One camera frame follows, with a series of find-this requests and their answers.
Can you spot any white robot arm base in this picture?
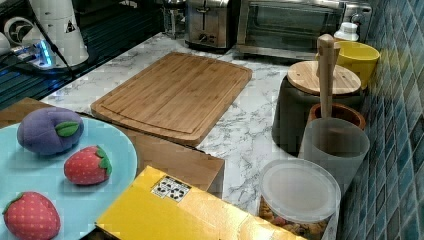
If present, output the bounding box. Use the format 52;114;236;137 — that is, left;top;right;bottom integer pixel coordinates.
3;0;89;70

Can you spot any glass jar behind toaster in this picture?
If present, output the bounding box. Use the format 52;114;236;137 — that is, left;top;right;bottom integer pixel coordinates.
162;0;186;39

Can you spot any stainless steel toaster oven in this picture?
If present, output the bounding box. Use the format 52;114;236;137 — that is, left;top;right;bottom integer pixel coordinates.
236;0;372;60

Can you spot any bamboo cutting board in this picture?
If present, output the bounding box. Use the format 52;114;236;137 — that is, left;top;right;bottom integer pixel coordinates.
91;52;252;147

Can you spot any wooden block under plate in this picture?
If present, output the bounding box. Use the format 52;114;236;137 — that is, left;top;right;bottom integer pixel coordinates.
1;98;224;196

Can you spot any dark canister with bamboo lid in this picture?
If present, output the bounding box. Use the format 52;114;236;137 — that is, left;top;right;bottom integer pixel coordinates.
272;61;362;156

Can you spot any yellow cardboard box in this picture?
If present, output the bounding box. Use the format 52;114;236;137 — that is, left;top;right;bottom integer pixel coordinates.
96;166;305;240

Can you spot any clear snack jar white lid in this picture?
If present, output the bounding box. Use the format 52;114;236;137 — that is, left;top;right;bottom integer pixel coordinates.
258;159;341;240

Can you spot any brown wooden mortar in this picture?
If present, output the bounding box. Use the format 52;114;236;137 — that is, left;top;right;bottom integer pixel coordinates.
307;103;366;130

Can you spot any frosted translucent cup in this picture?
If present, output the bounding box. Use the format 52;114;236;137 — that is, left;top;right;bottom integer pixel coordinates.
299;118;370;195

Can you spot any red plush strawberry upper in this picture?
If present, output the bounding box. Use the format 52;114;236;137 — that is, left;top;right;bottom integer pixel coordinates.
64;145;112;185

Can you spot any red plush strawberry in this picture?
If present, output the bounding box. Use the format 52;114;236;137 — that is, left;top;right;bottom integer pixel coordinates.
64;145;112;185
2;191;61;240

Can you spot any wooden pestle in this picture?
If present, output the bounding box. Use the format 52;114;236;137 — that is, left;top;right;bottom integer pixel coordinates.
316;34;340;118

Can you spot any light blue plate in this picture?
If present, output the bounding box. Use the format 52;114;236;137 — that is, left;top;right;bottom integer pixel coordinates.
0;118;137;240

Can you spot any yellow bowl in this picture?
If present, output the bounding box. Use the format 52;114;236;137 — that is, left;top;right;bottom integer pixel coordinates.
314;38;380;94

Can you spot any white capped bottle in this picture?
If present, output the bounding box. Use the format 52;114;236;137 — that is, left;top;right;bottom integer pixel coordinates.
334;22;359;42

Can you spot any purple plush plum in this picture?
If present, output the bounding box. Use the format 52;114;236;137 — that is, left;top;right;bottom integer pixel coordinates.
17;107;84;155

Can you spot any red plush strawberry lower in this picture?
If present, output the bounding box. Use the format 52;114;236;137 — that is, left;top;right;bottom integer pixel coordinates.
2;191;61;240

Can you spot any black cable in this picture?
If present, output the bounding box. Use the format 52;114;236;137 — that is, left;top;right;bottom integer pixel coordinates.
25;0;79;81

